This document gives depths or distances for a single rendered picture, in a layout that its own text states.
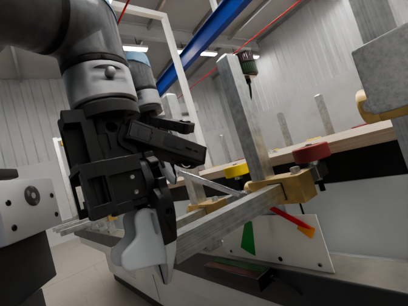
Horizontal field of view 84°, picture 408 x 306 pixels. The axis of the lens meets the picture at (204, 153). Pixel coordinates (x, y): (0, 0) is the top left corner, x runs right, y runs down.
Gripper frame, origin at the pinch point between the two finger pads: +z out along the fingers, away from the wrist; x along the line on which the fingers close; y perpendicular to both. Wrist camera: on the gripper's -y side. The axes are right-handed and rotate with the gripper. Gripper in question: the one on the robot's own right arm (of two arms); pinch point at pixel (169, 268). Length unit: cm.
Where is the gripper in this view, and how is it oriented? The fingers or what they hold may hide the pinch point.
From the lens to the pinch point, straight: 30.5
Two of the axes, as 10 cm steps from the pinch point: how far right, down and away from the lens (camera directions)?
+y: -7.5, 1.8, -6.4
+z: 2.8, 9.6, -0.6
